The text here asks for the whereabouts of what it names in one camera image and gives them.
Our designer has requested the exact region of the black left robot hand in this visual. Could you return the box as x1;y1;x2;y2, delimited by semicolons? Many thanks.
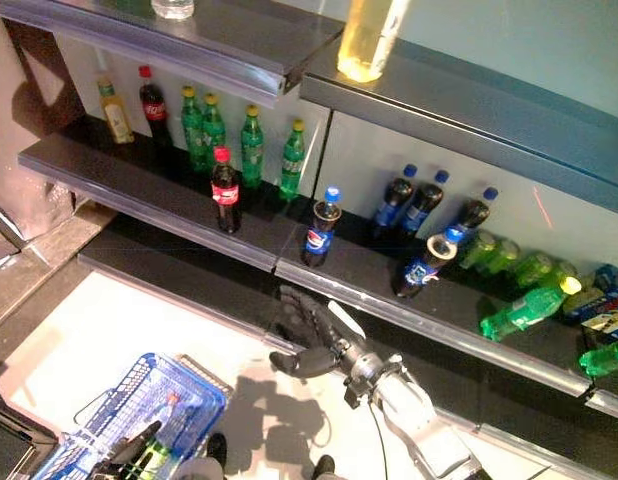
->
91;419;163;480

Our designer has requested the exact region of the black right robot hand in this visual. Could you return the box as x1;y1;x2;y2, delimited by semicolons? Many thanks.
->
268;284;351;379

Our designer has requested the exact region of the clear water bottle red label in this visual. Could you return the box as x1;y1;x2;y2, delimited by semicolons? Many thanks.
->
147;392;184;442

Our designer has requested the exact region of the blue plastic shopping basket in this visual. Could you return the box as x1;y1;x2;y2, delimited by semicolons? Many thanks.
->
31;352;235;480

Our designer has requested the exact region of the Pepsi bottle dark neck ring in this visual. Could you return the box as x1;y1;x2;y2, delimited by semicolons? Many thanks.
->
300;185;344;268

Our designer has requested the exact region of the large yellow drink bottle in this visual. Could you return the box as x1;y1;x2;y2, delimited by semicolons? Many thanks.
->
336;0;411;84

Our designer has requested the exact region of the white flat tag strip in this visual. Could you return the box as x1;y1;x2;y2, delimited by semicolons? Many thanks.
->
327;298;366;342

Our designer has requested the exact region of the Pepsi cola bottle blue cap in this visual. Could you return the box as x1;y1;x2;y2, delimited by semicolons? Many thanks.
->
370;163;420;240
398;169;451;240
444;186;501;247

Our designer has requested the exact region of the Coca-Cola bottle red cap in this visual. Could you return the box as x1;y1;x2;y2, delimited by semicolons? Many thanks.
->
210;145;243;235
138;64;175;149

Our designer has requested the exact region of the green Sprite bottle yellow cap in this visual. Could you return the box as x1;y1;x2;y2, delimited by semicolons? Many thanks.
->
202;92;228;170
279;118;307;202
239;104;266;190
180;85;209;172
479;275;584;343
578;340;618;378

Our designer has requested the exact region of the upright blue Oreo box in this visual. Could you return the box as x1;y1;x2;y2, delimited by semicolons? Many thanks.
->
563;263;618;314

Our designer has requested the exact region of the yellow tea bottle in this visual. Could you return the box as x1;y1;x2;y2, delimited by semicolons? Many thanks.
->
96;74;136;146

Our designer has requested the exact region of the glossy brown end panel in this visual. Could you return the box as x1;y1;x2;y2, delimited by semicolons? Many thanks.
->
0;14;118;266

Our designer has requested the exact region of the clear glass bottle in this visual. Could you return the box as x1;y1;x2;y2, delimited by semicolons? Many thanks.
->
150;0;196;21

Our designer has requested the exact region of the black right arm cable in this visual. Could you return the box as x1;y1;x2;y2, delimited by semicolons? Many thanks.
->
366;399;391;480

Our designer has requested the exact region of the Pepsi bottle white neck ring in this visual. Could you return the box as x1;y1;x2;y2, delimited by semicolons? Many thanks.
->
392;226;466;300

